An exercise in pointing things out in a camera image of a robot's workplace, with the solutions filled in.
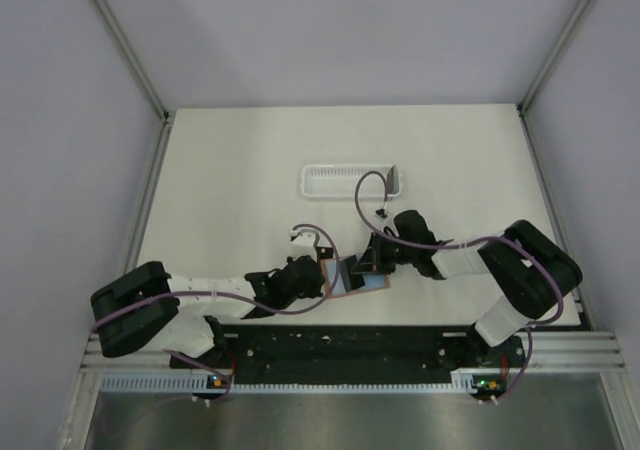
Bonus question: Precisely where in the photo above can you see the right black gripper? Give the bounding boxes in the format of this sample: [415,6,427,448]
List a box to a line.
[352,231,417,275]

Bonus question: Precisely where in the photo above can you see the brown leather card holder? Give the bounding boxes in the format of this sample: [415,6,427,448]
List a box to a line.
[321,254,390,298]

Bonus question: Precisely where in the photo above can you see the black credit card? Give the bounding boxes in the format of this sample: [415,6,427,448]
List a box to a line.
[340,254,365,293]

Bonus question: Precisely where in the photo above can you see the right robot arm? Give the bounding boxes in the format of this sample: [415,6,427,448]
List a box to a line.
[349,210,583,366]

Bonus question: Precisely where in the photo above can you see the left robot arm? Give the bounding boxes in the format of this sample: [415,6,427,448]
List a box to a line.
[90,256,325,367]

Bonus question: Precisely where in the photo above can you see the white plastic basket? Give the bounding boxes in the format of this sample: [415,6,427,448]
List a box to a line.
[299,163,403,201]

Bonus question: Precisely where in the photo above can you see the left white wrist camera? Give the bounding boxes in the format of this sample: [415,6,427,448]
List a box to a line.
[289,226,321,260]

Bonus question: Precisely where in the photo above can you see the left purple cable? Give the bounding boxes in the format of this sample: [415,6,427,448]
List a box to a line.
[90,223,341,405]

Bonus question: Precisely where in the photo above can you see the purple cable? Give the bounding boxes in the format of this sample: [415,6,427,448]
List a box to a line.
[353,169,567,405]
[90,223,341,405]

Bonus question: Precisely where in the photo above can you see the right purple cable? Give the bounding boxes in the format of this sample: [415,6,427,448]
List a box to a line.
[353,169,567,405]

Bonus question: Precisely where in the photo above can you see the grey slotted cable duct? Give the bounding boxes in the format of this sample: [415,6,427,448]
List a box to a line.
[101,368,506,395]

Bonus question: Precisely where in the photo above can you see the left aluminium frame post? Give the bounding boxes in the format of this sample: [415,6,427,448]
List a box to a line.
[89,0,170,123]

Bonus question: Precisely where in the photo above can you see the aluminium frame post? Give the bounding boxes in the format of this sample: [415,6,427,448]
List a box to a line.
[89,0,170,123]
[517,0,597,118]

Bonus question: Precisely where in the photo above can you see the right aluminium frame post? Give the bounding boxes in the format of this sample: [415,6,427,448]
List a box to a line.
[517,0,597,118]

